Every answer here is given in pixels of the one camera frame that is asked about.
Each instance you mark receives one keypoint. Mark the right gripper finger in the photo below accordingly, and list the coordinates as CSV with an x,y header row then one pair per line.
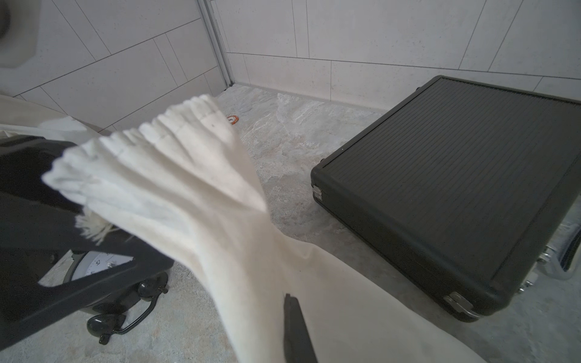
x,y
298,347

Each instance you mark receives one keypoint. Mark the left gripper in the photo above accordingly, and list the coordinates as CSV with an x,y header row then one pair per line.
x,y
49,270

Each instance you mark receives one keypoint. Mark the white cloth soil bag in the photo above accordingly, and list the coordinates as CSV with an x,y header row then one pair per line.
x,y
184,184

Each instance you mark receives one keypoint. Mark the left corner aluminium profile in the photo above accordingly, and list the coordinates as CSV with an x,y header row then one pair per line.
x,y
218,44

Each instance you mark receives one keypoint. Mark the black ribbed briefcase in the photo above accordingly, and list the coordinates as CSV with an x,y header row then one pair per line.
x,y
466,188

